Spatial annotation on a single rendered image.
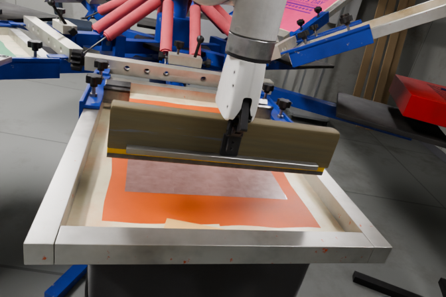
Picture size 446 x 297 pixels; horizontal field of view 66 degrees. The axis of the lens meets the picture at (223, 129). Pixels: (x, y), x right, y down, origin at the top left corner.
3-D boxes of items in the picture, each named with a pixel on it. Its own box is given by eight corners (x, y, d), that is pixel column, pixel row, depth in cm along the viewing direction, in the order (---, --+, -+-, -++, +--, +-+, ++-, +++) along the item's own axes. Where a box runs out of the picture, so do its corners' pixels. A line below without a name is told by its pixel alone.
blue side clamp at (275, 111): (289, 145, 105) (296, 124, 102) (275, 144, 104) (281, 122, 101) (261, 109, 132) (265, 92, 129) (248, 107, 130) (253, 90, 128)
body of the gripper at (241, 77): (220, 38, 58) (208, 99, 62) (234, 51, 49) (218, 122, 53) (262, 45, 60) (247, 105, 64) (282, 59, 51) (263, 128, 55)
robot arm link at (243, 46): (223, 26, 57) (220, 43, 58) (235, 36, 49) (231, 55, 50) (264, 34, 59) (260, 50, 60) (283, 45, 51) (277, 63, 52)
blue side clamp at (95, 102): (98, 127, 91) (99, 103, 88) (78, 125, 89) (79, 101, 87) (109, 91, 117) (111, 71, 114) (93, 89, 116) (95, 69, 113)
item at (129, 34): (262, 93, 157) (269, 67, 152) (78, 68, 137) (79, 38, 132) (225, 52, 229) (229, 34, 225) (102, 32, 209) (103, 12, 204)
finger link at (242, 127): (241, 79, 54) (231, 99, 59) (246, 120, 50) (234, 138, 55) (249, 80, 55) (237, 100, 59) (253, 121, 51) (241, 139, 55)
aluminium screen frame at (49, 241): (385, 263, 61) (393, 247, 60) (23, 265, 46) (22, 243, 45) (259, 105, 131) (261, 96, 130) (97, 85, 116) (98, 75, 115)
